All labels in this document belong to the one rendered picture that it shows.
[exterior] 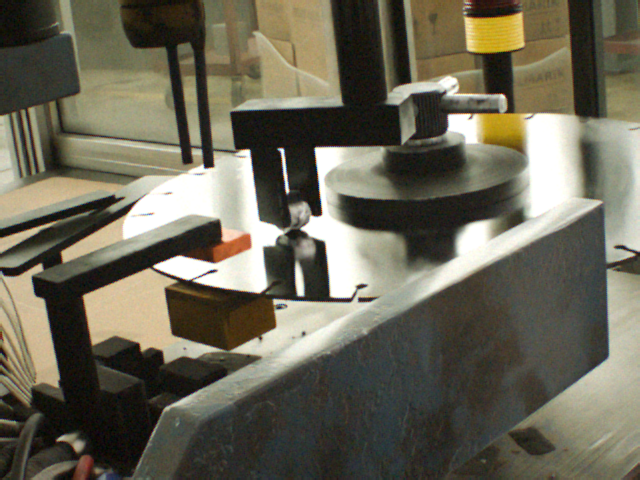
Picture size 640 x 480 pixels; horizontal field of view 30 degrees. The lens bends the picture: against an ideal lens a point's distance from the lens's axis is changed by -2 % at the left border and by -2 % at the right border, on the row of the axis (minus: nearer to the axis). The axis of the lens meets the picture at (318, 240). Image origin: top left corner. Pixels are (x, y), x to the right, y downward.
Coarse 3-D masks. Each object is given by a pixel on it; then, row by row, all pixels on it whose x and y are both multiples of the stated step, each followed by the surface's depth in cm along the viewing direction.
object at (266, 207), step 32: (352, 0) 55; (352, 32) 55; (352, 64) 56; (384, 64) 57; (320, 96) 59; (352, 96) 56; (384, 96) 57; (256, 128) 58; (288, 128) 58; (320, 128) 57; (352, 128) 57; (384, 128) 56; (256, 160) 59; (288, 160) 61; (256, 192) 60; (288, 224) 59
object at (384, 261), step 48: (528, 144) 72; (576, 144) 71; (624, 144) 70; (192, 192) 70; (240, 192) 69; (528, 192) 63; (576, 192) 62; (624, 192) 61; (288, 240) 59; (336, 240) 59; (384, 240) 58; (432, 240) 57; (480, 240) 56; (624, 240) 54; (240, 288) 54; (288, 288) 53; (336, 288) 52; (384, 288) 52
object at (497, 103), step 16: (448, 80) 68; (416, 96) 63; (432, 96) 63; (448, 96) 63; (464, 96) 63; (480, 96) 63; (496, 96) 62; (416, 112) 63; (432, 112) 63; (448, 112) 64; (464, 112) 63; (480, 112) 63; (496, 112) 62; (416, 128) 64; (432, 128) 64; (448, 128) 64; (416, 144) 64; (432, 144) 64
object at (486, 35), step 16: (464, 16) 92; (480, 16) 90; (496, 16) 90; (512, 16) 90; (480, 32) 91; (496, 32) 90; (512, 32) 91; (480, 48) 91; (496, 48) 91; (512, 48) 91
